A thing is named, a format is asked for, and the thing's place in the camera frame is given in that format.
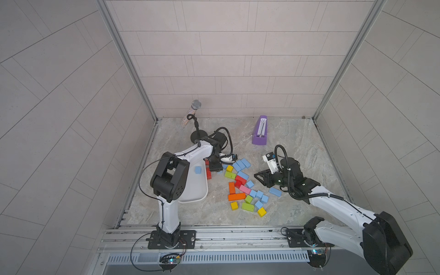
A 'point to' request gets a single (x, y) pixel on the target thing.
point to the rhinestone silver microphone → (196, 104)
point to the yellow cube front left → (234, 205)
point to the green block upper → (230, 175)
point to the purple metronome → (260, 133)
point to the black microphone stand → (197, 134)
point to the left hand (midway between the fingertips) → (219, 161)
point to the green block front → (248, 207)
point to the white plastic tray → (196, 189)
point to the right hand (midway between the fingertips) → (256, 175)
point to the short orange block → (232, 189)
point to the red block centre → (239, 181)
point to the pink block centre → (244, 189)
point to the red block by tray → (208, 171)
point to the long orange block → (236, 196)
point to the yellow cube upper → (230, 168)
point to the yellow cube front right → (262, 212)
